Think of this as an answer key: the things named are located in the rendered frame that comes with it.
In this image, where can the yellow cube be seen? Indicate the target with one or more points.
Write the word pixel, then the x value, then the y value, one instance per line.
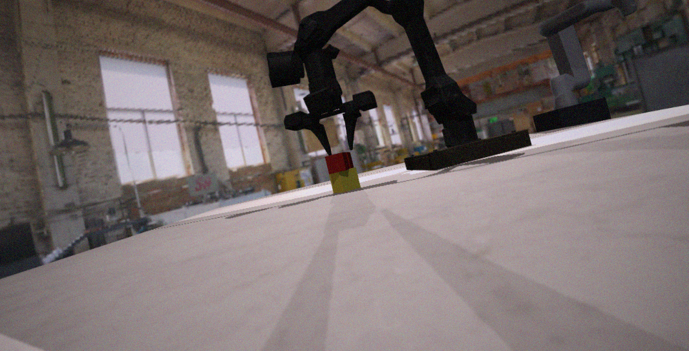
pixel 344 181

